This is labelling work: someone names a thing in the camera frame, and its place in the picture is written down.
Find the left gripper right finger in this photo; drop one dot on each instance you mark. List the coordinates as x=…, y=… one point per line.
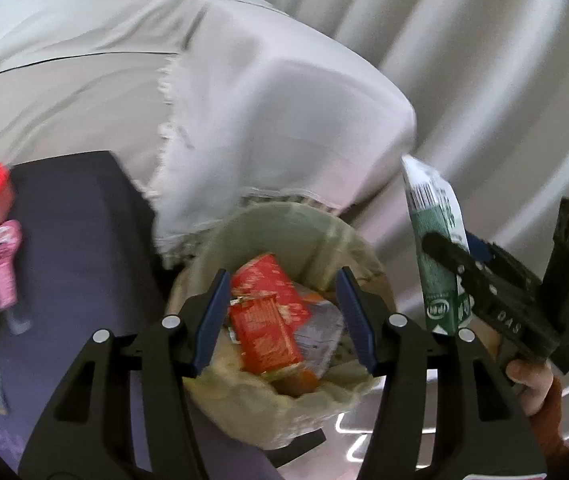
x=446, y=411

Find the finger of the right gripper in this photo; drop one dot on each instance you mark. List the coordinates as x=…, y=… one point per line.
x=448, y=254

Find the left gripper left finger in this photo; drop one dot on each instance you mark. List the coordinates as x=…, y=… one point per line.
x=85, y=430

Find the green white snack wrapper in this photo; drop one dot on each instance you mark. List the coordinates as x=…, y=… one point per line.
x=433, y=207

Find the pink bear candy wrapper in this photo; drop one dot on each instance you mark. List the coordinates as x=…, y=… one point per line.
x=10, y=242

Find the red forearm sleeve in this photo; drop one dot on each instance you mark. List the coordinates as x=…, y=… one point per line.
x=546, y=426

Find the round trash bin with bag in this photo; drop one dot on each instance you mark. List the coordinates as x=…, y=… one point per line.
x=311, y=246

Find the right hand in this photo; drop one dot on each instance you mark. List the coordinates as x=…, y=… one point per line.
x=535, y=378

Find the silver wrapper in bin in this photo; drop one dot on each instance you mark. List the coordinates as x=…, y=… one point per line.
x=319, y=336

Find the red snack wrapper in bin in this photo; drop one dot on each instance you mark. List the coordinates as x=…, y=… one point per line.
x=264, y=311

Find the white fringed throw blanket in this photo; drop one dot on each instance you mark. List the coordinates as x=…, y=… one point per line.
x=266, y=109

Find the beige covered sofa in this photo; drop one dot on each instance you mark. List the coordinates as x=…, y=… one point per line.
x=99, y=75

